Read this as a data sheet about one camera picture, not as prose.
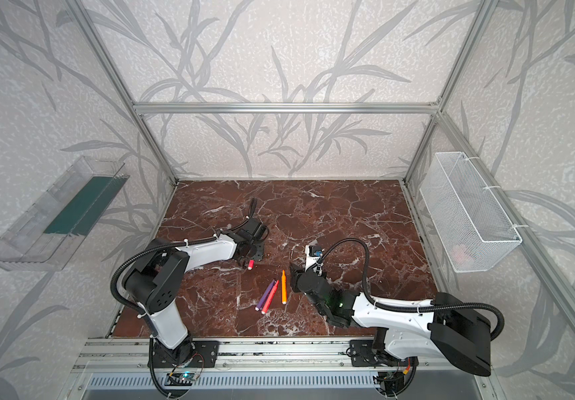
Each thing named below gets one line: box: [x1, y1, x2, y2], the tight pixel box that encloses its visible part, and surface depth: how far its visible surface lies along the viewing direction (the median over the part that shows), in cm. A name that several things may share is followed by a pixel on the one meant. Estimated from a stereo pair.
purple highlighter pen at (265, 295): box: [255, 279, 276, 311], surface depth 86 cm
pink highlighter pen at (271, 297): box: [260, 279, 280, 315], surface depth 86 cm
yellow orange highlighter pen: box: [280, 269, 288, 305], surface depth 88 cm
